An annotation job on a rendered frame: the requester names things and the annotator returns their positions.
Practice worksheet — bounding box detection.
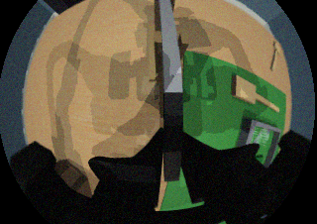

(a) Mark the red putter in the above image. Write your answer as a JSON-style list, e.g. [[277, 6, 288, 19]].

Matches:
[[158, 0, 183, 181]]

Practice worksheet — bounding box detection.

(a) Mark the green putting mat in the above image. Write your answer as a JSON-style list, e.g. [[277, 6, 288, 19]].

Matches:
[[159, 51, 286, 211]]

